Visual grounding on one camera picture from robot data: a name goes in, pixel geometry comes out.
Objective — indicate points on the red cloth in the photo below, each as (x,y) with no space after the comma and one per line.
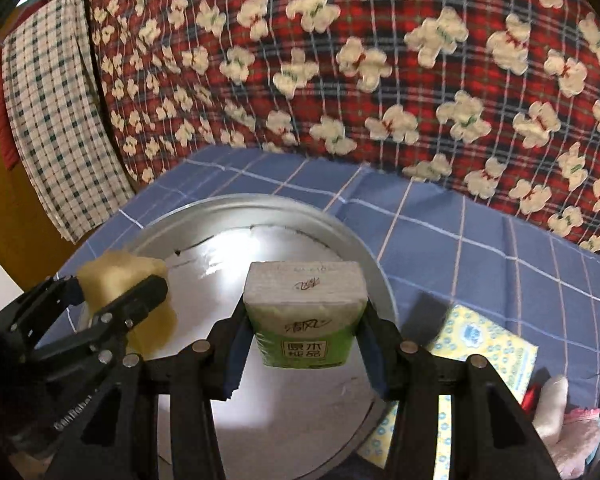
(2,110)

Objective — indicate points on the yellow sponge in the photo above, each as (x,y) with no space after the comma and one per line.
(110,272)

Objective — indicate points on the round metal basin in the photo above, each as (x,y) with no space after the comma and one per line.
(290,410)

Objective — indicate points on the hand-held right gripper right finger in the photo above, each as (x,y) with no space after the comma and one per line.
(375,365)

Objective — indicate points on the yellow patterned tissue packet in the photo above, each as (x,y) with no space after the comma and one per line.
(480,345)

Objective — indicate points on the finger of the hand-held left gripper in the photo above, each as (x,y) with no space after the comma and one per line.
(72,292)
(145,295)

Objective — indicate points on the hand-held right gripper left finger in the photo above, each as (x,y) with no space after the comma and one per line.
(232,360)

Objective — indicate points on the green label tissue pack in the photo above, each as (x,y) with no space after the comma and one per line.
(300,320)

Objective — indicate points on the blue checked bedsheet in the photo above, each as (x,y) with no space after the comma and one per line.
(455,260)

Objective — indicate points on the green white checked towel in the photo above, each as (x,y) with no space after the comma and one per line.
(55,110)

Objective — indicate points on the brown wooden door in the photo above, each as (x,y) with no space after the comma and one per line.
(10,240)

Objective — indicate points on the white cotton roll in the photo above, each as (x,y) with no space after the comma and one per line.
(550,405)

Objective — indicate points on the red plaid bear blanket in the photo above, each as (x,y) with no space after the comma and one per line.
(330,110)

